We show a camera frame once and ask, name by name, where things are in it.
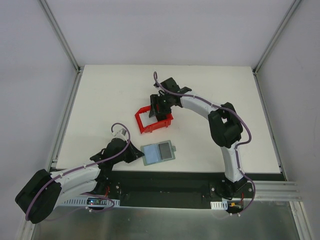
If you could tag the right white cable duct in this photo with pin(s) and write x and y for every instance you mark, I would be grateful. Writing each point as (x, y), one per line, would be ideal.
(219, 205)

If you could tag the right aluminium frame rail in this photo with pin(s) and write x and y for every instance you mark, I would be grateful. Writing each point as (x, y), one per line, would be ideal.
(288, 80)

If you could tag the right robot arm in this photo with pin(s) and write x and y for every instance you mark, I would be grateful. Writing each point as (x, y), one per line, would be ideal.
(225, 128)

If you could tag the aluminium frame rail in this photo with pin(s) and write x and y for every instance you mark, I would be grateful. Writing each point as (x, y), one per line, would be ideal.
(288, 80)
(40, 87)

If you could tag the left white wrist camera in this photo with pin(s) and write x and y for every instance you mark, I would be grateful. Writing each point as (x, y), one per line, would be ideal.
(121, 133)

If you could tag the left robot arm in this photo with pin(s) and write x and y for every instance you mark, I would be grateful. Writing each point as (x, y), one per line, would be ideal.
(46, 190)

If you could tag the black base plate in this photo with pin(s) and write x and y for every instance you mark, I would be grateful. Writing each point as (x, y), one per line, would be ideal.
(154, 189)

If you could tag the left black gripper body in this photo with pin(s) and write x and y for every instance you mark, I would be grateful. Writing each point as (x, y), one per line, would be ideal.
(130, 152)

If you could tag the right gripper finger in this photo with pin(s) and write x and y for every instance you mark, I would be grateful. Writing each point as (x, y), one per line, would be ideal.
(153, 105)
(163, 109)

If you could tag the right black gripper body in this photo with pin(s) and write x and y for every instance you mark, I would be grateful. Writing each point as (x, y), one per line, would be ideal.
(160, 105)

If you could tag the black card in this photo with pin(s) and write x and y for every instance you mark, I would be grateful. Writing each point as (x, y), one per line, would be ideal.
(165, 151)

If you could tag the left aluminium frame rail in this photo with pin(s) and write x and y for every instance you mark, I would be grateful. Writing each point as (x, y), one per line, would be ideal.
(40, 87)

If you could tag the green leather card holder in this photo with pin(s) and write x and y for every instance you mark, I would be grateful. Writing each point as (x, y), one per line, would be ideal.
(152, 153)

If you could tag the left white cable duct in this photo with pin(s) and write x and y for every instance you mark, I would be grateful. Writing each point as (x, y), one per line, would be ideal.
(83, 201)

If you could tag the white cable duct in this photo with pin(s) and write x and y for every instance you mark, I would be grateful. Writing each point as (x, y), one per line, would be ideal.
(83, 201)
(219, 205)

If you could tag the red plastic card bin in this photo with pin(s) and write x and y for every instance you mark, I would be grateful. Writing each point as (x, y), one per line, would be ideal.
(148, 125)

